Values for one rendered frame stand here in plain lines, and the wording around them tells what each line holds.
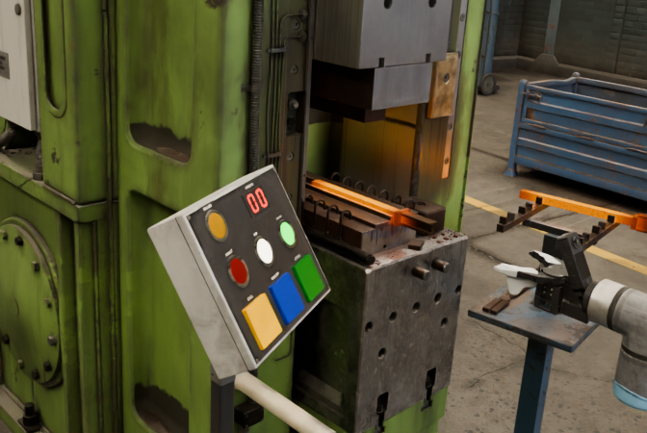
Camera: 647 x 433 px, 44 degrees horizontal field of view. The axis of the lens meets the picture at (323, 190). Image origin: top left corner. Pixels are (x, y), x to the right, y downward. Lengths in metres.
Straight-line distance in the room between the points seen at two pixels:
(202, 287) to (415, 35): 0.82
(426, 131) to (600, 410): 1.49
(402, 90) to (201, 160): 0.48
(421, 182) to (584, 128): 3.58
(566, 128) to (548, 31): 5.46
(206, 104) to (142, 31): 0.35
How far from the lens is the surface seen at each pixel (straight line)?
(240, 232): 1.39
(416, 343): 2.07
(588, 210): 2.35
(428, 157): 2.20
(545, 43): 11.17
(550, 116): 5.84
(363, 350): 1.91
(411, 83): 1.85
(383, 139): 2.24
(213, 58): 1.67
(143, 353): 2.25
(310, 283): 1.52
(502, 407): 3.12
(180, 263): 1.31
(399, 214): 1.90
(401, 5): 1.78
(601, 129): 5.65
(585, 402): 3.27
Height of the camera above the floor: 1.64
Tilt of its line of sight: 18 degrees down
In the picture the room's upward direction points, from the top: 4 degrees clockwise
